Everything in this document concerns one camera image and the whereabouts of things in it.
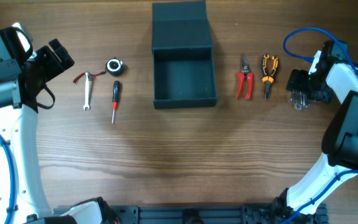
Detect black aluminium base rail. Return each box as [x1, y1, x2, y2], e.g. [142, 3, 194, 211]
[52, 202, 329, 224]

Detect black round tape measure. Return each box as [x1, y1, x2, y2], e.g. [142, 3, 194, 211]
[106, 57, 124, 77]

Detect black red screwdriver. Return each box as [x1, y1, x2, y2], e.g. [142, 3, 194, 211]
[111, 80, 121, 124]

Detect orange black needle-nose pliers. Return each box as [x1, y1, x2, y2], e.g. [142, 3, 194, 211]
[261, 54, 279, 100]

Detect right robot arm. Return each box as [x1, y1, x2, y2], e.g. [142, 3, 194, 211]
[268, 40, 358, 223]

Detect red handled cutting pliers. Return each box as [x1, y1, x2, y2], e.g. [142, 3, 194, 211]
[236, 54, 254, 100]

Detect precision screwdriver set case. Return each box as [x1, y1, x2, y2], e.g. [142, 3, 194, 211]
[289, 91, 310, 110]

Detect dark green open box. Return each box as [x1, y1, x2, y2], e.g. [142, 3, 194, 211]
[152, 1, 218, 110]

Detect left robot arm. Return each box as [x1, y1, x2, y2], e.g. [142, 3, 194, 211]
[0, 23, 121, 224]

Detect right blue cable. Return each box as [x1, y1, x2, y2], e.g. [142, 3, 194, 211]
[278, 26, 358, 224]

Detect silver open-end wrench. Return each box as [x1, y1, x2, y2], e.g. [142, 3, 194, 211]
[83, 72, 93, 111]

